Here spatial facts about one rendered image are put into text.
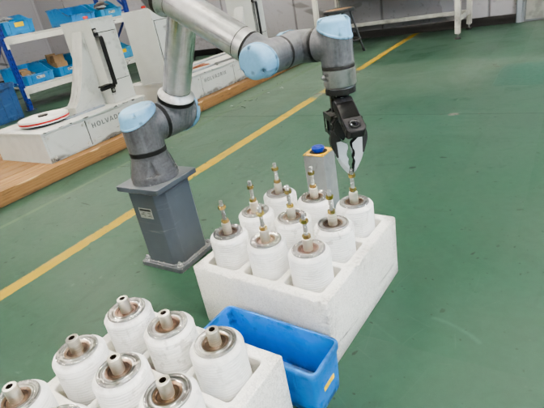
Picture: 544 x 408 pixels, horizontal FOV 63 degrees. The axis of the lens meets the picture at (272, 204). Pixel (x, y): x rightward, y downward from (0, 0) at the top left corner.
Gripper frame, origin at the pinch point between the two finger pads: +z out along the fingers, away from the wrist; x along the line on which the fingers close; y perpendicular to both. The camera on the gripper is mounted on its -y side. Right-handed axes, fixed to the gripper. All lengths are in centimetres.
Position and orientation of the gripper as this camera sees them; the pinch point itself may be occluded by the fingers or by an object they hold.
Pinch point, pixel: (351, 168)
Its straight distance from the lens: 113.3
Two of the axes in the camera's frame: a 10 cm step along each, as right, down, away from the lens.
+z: 1.7, 8.9, 4.3
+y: -2.0, -3.9, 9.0
